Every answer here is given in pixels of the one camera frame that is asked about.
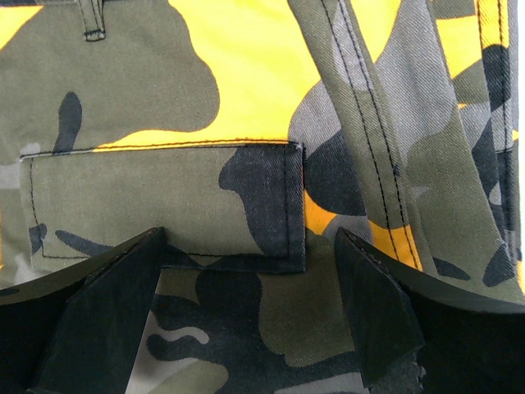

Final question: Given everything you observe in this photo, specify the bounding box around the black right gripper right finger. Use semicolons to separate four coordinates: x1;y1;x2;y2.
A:
335;228;524;393

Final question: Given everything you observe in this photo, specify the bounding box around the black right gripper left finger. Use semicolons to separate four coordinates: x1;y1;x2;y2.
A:
1;228;166;393

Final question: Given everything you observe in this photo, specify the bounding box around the camouflage yellow green garment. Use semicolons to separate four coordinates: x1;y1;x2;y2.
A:
1;1;524;393

